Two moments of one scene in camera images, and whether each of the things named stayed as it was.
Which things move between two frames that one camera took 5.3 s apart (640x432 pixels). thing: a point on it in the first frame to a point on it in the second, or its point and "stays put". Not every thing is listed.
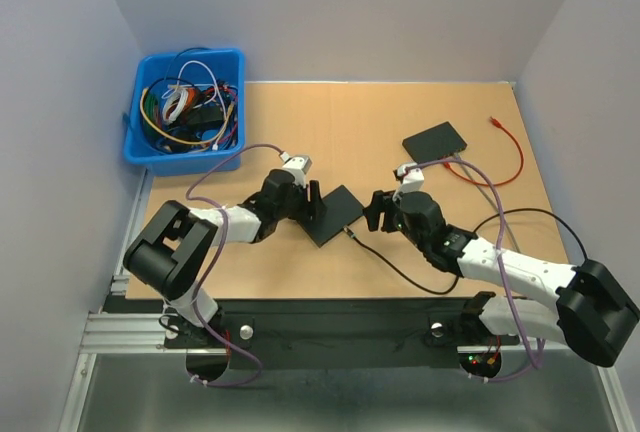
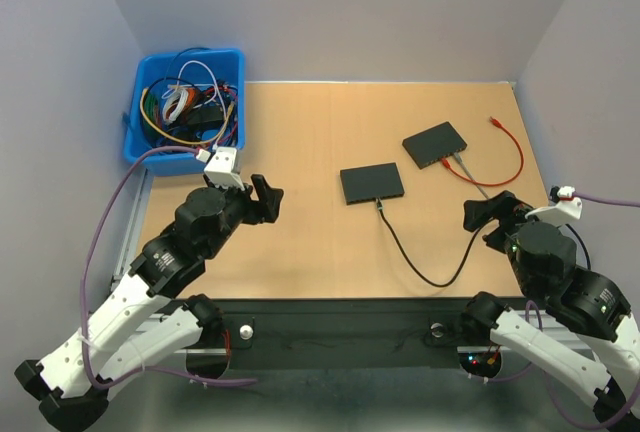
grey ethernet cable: x=489 y=200 stays put
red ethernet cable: x=496 y=122 stays put
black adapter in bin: x=202 y=117 stays put
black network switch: x=438 y=142 stays put
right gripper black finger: x=373 y=211 to x=478 y=212
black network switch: x=342 y=209 to x=368 y=183
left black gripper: x=314 y=206 to x=268 y=207
